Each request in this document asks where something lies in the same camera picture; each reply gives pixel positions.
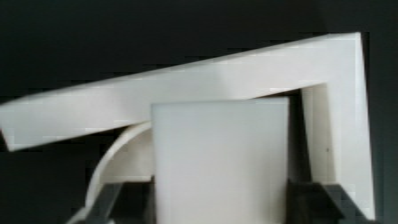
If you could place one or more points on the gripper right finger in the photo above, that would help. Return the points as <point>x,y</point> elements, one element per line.
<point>319,205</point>

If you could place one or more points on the white round stool seat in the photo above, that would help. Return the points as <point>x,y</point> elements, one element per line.
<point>127,164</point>

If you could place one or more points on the white stool leg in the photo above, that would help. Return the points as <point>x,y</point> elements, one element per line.
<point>221,158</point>

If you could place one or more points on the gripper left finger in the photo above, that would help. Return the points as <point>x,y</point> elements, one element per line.
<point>123,205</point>

